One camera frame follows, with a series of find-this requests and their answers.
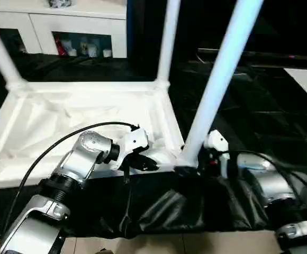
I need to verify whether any white plastic table leg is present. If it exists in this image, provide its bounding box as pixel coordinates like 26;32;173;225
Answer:
0;24;27;92
155;0;181;89
176;0;264;169

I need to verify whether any black plastic mat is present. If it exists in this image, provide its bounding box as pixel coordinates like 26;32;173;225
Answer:
0;52;307;239

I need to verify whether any white glass-door cabinet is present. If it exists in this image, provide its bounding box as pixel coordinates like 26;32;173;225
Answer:
0;0;128;59

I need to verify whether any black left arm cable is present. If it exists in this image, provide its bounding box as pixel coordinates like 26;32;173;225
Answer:
0;122;140;249

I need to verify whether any white plastic table top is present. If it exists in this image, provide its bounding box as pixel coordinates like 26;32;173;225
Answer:
0;79;187;192

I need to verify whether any dark patterned jar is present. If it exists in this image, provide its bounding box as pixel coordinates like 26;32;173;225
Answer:
48;0;73;8

